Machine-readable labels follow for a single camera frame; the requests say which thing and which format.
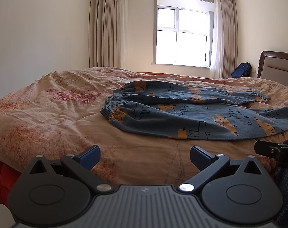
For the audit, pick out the grey framed window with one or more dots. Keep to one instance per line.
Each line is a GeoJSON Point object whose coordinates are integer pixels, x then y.
{"type": "Point", "coordinates": [181, 30]}

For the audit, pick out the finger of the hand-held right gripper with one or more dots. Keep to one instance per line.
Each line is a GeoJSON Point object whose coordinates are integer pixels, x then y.
{"type": "Point", "coordinates": [265, 148]}

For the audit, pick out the brown padded headboard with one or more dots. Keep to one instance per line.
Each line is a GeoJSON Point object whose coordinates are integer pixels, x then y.
{"type": "Point", "coordinates": [279, 68]}

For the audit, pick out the blue backpack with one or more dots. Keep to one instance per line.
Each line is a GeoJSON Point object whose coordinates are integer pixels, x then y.
{"type": "Point", "coordinates": [241, 70]}

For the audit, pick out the blue printed pants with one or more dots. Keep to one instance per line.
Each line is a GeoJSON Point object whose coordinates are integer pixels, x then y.
{"type": "Point", "coordinates": [181, 114]}

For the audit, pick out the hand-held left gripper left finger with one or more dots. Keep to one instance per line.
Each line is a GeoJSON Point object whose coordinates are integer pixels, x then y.
{"type": "Point", "coordinates": [90, 156]}

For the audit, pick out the person's leg in jeans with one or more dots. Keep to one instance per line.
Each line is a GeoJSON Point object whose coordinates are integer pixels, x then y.
{"type": "Point", "coordinates": [285, 194]}

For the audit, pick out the white sheer curtain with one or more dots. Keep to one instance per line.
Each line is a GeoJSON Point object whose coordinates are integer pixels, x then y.
{"type": "Point", "coordinates": [218, 38]}

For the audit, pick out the beige curtain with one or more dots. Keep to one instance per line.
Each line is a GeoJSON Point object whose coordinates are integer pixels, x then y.
{"type": "Point", "coordinates": [106, 28]}
{"type": "Point", "coordinates": [230, 38]}

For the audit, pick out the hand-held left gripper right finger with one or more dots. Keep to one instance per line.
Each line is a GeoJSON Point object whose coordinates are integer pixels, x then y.
{"type": "Point", "coordinates": [200, 156]}

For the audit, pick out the floral beige bedspread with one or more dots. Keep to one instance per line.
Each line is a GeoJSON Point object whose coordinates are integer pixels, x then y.
{"type": "Point", "coordinates": [63, 114]}

